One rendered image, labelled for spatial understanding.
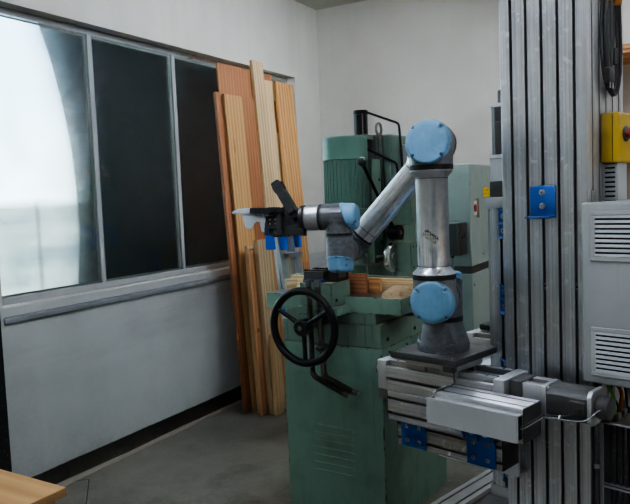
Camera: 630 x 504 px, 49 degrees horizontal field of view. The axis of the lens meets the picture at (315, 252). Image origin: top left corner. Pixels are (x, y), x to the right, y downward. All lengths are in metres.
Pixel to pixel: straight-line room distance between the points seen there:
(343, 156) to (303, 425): 1.07
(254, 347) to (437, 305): 2.39
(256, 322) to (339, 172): 1.65
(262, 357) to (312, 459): 1.42
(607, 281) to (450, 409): 0.51
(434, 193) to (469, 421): 0.59
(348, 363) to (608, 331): 1.07
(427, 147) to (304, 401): 1.32
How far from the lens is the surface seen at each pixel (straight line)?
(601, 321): 1.91
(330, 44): 5.44
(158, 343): 3.86
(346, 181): 2.66
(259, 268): 4.07
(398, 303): 2.48
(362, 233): 2.02
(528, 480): 2.19
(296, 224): 1.97
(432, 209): 1.84
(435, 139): 1.82
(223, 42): 4.46
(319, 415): 2.76
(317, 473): 2.85
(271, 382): 4.18
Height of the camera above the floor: 1.27
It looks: 4 degrees down
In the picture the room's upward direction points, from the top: 2 degrees counter-clockwise
